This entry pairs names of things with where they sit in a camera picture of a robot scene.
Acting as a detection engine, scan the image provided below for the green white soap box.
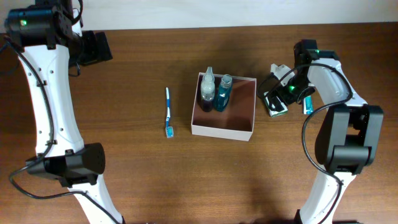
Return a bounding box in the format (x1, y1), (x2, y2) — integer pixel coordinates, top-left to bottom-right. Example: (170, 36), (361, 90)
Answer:
(264, 91), (288, 118)

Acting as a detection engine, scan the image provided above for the blue mouthwash bottle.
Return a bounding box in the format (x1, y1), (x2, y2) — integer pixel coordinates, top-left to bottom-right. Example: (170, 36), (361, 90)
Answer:
(213, 74), (233, 112)

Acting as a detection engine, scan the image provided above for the clear purple soap pump bottle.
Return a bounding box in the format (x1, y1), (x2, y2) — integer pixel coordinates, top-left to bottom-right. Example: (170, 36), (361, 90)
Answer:
(200, 67), (215, 112)

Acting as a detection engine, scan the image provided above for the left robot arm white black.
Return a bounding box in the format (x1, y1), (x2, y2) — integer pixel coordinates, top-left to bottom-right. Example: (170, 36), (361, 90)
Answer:
(4, 0), (124, 223)

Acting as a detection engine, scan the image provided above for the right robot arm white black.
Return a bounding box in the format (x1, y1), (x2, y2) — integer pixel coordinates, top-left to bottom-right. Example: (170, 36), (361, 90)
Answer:
(261, 39), (384, 223)

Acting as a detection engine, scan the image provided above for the white toothpaste tube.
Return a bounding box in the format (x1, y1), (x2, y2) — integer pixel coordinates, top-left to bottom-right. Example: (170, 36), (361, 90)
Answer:
(302, 96), (314, 115)

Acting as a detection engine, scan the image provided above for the white cardboard box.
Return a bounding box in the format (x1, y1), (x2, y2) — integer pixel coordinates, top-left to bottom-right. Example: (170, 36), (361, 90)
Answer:
(191, 72), (257, 141)

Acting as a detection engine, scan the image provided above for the blue white toothbrush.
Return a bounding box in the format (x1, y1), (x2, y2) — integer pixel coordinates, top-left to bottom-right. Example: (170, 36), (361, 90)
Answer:
(165, 87), (174, 138)

